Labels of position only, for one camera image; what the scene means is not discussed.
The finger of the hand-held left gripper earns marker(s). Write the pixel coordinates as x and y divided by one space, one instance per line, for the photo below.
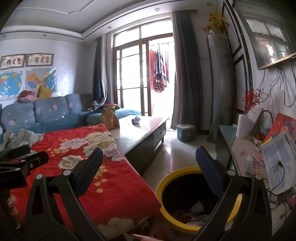
34 161
16 151

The brown paper bag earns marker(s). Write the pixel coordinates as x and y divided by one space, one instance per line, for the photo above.
111 118

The person's left hand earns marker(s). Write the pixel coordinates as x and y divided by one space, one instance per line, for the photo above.
11 204

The blue storage box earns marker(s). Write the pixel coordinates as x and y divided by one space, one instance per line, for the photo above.
186 133

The grey standing air conditioner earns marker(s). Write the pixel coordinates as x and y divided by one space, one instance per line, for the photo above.
220 92

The dark coffee table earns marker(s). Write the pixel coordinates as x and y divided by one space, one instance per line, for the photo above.
143 132

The framed calligraphy poster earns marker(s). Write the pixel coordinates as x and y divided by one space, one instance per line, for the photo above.
12 61
40 59

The yellow rimmed black bin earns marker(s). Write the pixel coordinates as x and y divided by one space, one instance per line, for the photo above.
171 178

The pale green crumpled cloth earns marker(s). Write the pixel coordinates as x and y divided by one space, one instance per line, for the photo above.
20 139

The country map poster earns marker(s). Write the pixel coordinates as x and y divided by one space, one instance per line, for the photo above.
41 78

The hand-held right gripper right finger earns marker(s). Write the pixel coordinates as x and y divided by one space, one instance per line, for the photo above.
208 166

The dark blue pouch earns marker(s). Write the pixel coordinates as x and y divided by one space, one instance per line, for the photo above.
136 121

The yellow artificial flowers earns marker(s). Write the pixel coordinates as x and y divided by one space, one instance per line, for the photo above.
216 22

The hanging colourful laundry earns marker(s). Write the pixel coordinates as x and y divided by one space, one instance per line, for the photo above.
159 69

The person's right hand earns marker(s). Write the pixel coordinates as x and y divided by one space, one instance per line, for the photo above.
145 238

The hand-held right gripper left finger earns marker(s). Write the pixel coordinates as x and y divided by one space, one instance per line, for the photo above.
90 169

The white wrapper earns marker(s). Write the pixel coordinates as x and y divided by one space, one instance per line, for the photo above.
197 207

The pale grey box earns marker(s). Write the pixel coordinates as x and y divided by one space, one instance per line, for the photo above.
254 120

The printed paper sheets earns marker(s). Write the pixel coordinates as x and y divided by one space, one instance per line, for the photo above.
275 157

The red berry branches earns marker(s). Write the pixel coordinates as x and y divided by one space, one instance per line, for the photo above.
252 99

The glass top television cabinet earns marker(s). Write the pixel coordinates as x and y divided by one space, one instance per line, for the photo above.
229 139

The wall television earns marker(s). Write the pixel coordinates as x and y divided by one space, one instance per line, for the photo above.
266 34

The glass balcony door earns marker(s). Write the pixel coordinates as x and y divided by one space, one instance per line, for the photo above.
129 69

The grey curtain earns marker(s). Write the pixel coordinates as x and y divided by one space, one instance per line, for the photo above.
187 69

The red printed board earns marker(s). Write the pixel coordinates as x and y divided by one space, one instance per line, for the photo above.
282 126

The dark blue curtain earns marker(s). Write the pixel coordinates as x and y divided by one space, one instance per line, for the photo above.
99 69

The white paper towel roll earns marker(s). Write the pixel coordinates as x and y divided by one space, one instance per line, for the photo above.
242 126

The dark blue clothes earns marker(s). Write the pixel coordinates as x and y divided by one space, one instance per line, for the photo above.
99 105

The pile of pink clothes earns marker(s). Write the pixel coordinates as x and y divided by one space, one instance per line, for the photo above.
26 96

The yellow cushion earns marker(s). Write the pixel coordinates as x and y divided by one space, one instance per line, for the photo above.
45 92

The blue patterned sofa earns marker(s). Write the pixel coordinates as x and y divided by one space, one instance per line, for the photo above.
50 111

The red floral blanket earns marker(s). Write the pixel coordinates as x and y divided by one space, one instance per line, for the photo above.
120 190

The colour swatch cards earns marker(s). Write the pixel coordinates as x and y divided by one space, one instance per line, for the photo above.
254 163

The world map poster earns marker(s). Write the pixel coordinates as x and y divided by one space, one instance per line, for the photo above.
11 83

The pink snack wrapper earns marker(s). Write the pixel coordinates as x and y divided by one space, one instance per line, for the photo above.
196 217

